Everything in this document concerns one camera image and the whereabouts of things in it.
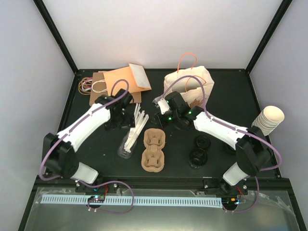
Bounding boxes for white slotted cable rail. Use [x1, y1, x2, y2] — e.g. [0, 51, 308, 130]
[40, 194, 223, 208]

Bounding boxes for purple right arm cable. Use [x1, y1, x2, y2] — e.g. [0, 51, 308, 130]
[162, 77, 282, 212]

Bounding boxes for black plastic cup lid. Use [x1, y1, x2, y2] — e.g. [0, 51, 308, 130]
[194, 135, 211, 150]

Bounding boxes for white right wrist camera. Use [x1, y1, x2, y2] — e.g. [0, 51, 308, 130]
[153, 96, 170, 115]

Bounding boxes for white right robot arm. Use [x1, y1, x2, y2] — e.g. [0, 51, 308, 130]
[153, 91, 273, 194]

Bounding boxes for brown pulp cup carrier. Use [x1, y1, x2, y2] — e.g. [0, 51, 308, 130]
[141, 128, 166, 173]

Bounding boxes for stack of paper cups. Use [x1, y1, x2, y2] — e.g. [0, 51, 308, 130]
[252, 105, 285, 136]

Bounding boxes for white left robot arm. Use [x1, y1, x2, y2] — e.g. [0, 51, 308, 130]
[39, 89, 135, 192]

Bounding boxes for brown kraft paper bag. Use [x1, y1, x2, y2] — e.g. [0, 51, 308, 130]
[79, 72, 142, 105]

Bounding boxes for orange kraft paper bag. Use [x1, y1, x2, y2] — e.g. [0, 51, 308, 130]
[103, 64, 152, 96]

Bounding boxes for printed white paper bag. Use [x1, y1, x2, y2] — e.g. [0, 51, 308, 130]
[164, 52, 215, 107]

